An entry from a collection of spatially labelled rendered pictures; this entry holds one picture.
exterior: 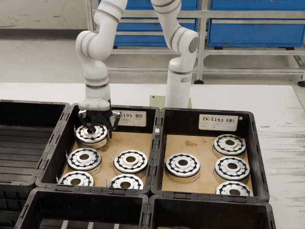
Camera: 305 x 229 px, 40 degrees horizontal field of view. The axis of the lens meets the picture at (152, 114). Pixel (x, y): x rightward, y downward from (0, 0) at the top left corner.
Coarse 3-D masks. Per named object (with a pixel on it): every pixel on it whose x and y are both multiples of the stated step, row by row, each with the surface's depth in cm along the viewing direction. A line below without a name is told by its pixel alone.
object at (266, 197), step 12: (168, 108) 137; (180, 108) 137; (252, 120) 131; (252, 132) 126; (156, 144) 121; (156, 156) 117; (156, 168) 115; (156, 180) 109; (264, 180) 109; (156, 192) 105; (168, 192) 105; (180, 192) 105; (264, 192) 105
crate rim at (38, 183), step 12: (72, 108) 137; (120, 108) 138; (132, 108) 138; (144, 108) 137; (156, 108) 137; (156, 120) 134; (60, 132) 126; (48, 156) 117; (36, 180) 109; (132, 192) 106; (144, 192) 105
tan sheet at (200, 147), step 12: (168, 144) 138; (180, 144) 138; (192, 144) 138; (204, 144) 138; (168, 156) 133; (204, 156) 133; (204, 168) 128; (168, 180) 123; (204, 180) 123; (216, 180) 123; (192, 192) 119; (204, 192) 119
